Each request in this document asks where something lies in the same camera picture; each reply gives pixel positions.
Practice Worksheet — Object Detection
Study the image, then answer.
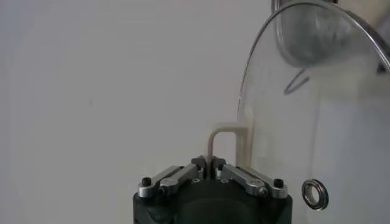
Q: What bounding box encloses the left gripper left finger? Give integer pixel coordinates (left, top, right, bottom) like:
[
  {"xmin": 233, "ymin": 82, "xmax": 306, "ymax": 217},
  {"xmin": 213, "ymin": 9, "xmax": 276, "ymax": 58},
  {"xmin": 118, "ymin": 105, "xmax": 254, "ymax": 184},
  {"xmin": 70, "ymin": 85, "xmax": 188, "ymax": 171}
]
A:
[{"xmin": 136, "ymin": 154, "xmax": 208, "ymax": 199}]

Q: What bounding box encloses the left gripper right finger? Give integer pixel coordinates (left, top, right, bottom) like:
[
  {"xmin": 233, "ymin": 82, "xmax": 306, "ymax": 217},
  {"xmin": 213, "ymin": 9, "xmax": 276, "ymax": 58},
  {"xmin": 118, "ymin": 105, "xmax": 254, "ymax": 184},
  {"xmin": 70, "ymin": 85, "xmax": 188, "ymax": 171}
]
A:
[{"xmin": 211, "ymin": 154, "xmax": 289, "ymax": 200}]

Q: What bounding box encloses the glass lid with cream handle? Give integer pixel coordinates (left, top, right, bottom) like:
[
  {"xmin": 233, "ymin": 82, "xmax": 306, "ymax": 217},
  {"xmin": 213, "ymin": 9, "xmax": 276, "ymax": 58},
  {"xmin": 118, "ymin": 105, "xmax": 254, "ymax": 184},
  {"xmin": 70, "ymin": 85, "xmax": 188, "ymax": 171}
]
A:
[{"xmin": 206, "ymin": 0, "xmax": 390, "ymax": 224}]

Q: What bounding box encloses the stainless steel steamer basket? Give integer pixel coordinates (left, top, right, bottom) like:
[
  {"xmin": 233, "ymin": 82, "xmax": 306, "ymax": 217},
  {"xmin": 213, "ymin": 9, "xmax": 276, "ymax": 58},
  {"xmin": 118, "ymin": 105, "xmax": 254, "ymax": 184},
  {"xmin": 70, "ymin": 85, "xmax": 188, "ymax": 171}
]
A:
[{"xmin": 270, "ymin": 0, "xmax": 390, "ymax": 68}]

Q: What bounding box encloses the black cooker power cord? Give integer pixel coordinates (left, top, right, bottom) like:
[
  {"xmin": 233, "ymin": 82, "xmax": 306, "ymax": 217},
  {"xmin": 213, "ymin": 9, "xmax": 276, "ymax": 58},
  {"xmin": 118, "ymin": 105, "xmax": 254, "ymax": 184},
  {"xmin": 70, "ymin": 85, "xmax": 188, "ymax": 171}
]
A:
[{"xmin": 283, "ymin": 68, "xmax": 310, "ymax": 96}]

